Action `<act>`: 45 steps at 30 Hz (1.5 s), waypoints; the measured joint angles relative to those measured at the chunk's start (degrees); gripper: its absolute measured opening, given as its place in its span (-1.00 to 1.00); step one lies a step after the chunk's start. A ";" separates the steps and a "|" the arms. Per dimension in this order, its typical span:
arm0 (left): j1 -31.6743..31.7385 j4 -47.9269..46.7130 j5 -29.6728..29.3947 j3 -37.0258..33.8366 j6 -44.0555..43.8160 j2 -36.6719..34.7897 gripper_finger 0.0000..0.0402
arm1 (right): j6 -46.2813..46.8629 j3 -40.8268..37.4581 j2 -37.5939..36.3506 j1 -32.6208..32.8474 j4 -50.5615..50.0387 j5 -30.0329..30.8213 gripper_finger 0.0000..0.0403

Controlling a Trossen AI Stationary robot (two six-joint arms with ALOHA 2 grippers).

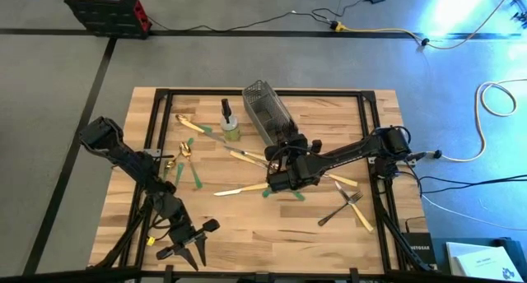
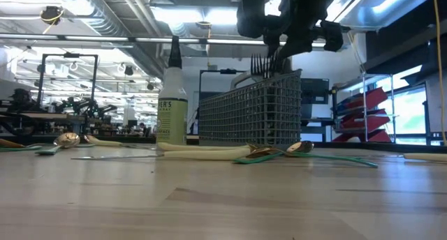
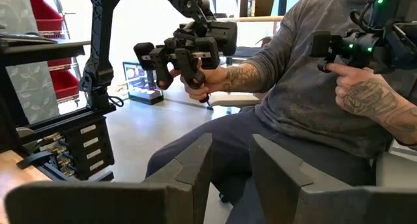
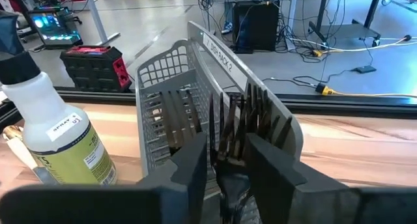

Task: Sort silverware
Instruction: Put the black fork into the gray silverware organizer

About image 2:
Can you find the background wooden table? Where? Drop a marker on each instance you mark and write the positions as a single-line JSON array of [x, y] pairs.
[[42, 116]]

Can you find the red storage bin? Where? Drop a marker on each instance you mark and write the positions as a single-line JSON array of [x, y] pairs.
[[366, 98], [373, 121], [380, 137]]

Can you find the black fork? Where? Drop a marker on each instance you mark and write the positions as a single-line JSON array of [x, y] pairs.
[[278, 67], [273, 67], [256, 67], [265, 67]]

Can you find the metal shelf rack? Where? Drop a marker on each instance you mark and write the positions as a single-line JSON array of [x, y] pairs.
[[364, 93]]

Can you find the black ceiling-mounted device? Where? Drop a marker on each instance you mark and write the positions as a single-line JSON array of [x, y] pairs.
[[51, 15]]

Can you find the person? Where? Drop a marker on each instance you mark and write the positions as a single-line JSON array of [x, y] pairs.
[[145, 128]]

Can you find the silver ventilation duct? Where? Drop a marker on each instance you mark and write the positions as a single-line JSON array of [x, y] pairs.
[[104, 20]]

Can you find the round ceiling fixture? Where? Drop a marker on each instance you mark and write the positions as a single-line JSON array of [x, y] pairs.
[[203, 24]]

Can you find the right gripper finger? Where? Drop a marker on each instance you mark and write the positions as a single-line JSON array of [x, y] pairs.
[[297, 48], [272, 44]]

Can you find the black metal stand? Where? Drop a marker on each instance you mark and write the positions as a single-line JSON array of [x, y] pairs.
[[227, 71]]

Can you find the spray bottle yellow-green label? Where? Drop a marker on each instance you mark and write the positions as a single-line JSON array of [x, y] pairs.
[[172, 118]]

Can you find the dark monitor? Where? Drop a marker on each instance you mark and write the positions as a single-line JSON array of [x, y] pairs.
[[314, 90]]

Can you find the black metal rig frame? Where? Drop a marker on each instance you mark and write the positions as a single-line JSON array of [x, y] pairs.
[[70, 55]]

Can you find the grey plastic cutlery basket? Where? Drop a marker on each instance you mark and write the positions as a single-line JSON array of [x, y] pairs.
[[251, 111]]

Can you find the black pendant lamp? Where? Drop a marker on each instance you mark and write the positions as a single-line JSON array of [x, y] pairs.
[[129, 71], [150, 86]]

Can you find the long led light bar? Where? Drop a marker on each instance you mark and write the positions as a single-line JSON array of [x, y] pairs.
[[223, 42]]

